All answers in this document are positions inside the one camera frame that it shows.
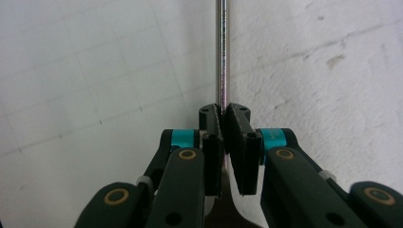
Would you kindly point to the white grid mat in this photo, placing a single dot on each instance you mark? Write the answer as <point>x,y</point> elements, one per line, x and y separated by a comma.
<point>79,63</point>

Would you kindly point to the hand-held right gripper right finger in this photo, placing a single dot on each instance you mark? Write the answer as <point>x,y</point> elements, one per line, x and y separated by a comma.
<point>285,183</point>

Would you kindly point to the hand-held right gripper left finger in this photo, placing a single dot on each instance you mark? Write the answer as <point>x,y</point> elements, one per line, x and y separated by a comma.
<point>183,177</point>

